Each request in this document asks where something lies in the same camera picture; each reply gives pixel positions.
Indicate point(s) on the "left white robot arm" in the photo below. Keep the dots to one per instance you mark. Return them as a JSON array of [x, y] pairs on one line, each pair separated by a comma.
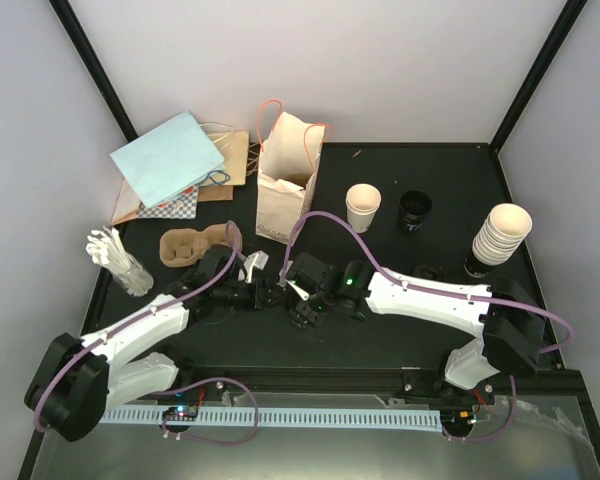
[[80, 379]]

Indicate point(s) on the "light blue paper bag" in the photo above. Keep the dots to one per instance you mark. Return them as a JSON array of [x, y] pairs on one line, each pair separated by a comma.
[[168, 159]]

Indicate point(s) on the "checkered paper bag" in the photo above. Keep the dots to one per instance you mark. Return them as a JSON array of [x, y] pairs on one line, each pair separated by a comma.
[[183, 207]]

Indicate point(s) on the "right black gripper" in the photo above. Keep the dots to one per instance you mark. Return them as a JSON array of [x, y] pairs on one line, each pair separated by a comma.
[[321, 317]]

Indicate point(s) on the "white plastic cutlery bunch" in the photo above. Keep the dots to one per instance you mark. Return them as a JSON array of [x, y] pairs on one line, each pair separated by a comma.
[[106, 250]]

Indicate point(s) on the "brown kraft paper bag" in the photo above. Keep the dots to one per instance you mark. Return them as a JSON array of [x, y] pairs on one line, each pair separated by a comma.
[[217, 186]]

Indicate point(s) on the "cream bear paper bag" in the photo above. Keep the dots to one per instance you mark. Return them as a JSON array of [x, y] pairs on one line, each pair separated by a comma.
[[287, 169]]

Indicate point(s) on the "black paper coffee cup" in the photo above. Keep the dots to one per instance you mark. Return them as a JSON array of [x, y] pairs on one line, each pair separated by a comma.
[[304, 316]]

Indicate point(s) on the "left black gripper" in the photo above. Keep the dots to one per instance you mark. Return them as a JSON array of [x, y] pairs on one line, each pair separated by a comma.
[[259, 298]]

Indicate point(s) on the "stack of white cups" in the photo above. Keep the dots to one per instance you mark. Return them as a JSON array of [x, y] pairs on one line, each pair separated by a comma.
[[503, 231]]

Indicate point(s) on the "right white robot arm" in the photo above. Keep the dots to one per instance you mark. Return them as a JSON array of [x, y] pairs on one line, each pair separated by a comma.
[[504, 339]]

